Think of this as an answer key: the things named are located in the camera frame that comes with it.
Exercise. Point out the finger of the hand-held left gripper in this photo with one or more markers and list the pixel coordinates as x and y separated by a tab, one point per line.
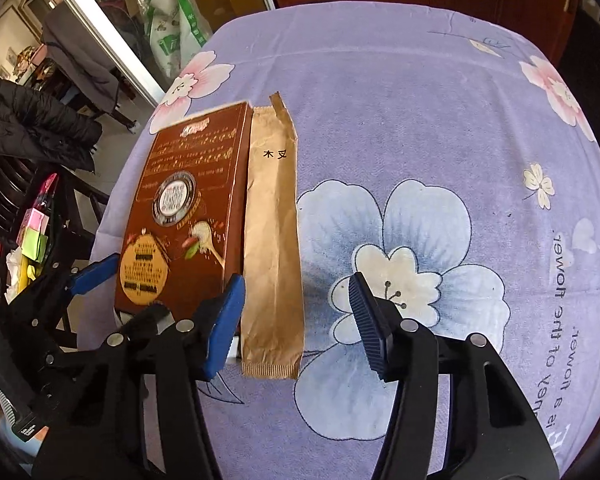
147	320
97	271

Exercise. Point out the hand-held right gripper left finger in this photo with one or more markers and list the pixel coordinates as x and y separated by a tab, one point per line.
225	320

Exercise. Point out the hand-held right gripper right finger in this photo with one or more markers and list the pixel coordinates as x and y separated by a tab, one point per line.
367	320

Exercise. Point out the brown paper cutlery sleeve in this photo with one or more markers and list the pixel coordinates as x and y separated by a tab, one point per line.
272	240

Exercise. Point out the brown printed cardboard box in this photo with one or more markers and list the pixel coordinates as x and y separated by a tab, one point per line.
190	200

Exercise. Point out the white crumpled paper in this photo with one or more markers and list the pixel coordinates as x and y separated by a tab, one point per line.
16	270

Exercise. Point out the stack of coloured sticky notes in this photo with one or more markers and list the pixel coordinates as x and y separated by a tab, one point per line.
34	235

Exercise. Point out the pink printed box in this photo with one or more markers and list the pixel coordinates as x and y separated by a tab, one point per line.
45	192

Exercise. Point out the light blue plastic object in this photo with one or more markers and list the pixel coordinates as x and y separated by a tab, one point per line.
10	440

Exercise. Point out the black padded jacket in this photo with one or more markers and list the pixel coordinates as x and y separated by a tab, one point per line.
30	120

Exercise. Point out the purple floral tablecloth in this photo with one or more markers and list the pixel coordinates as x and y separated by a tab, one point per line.
410	160

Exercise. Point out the grey hanging coat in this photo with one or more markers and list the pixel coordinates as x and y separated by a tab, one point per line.
80	60

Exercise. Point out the green and white plastic bag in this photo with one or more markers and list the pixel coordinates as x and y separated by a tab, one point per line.
172	25

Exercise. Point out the white sliding door frame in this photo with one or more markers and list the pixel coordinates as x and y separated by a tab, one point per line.
100	25

